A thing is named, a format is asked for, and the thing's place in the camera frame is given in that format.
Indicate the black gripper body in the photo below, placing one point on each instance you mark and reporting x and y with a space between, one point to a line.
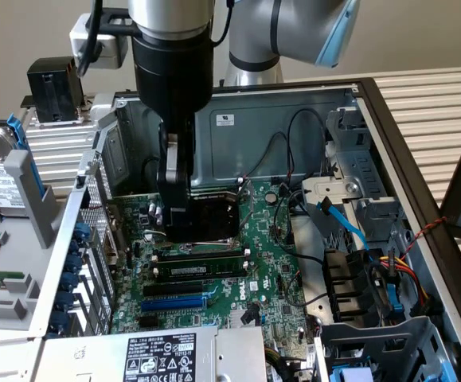
172 71

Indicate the green graphics card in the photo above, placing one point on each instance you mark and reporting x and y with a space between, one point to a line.
214 219

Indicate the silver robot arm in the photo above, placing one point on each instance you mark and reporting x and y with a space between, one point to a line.
254 32

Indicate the black RAM slot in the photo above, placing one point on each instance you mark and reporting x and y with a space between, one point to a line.
200 257

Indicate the CPU socket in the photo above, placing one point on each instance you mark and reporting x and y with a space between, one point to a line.
222 245

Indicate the dark RAM stick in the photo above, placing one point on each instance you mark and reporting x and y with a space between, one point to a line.
198 271

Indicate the long black expansion slot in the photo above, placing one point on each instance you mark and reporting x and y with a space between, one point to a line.
174 288

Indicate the white case label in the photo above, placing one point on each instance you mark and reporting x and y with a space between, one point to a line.
225 120

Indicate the metal socket cover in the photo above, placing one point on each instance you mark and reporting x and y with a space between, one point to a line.
251 195

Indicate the blue expansion slot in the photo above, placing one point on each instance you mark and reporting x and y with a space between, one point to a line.
174 304

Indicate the green motherboard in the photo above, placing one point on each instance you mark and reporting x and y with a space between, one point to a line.
266 246

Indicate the round coin cell battery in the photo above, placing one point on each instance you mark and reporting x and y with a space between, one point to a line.
271 197

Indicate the open metal PC case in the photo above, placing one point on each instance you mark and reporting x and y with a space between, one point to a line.
254 131

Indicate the short black expansion slot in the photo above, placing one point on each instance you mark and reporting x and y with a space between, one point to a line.
148 322

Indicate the black angled plug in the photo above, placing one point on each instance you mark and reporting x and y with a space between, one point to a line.
248 316

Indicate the black CPU cooler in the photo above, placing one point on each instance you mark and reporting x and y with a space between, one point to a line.
55 91

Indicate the grey parts rack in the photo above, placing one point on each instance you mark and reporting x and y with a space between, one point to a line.
23 223

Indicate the silver power supply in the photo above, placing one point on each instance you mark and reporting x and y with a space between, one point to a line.
94 358

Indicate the blue disk carrier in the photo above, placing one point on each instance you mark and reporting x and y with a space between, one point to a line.
17 131

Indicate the black fan shroud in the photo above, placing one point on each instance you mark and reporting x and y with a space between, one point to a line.
341 278

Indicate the silver optical drive cage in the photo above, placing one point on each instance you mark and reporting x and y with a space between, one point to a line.
357 167

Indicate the grey metal disk bay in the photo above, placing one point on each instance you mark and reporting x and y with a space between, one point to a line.
373 342

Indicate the blue plastic clip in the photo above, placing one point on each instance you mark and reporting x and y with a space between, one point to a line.
394 302

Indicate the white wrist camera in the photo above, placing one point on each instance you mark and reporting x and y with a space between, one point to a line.
106 49

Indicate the black chassis switch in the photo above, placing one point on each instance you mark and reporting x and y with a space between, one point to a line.
80 182

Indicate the silver bay bracket plate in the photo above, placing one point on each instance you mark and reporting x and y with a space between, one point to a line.
333 187

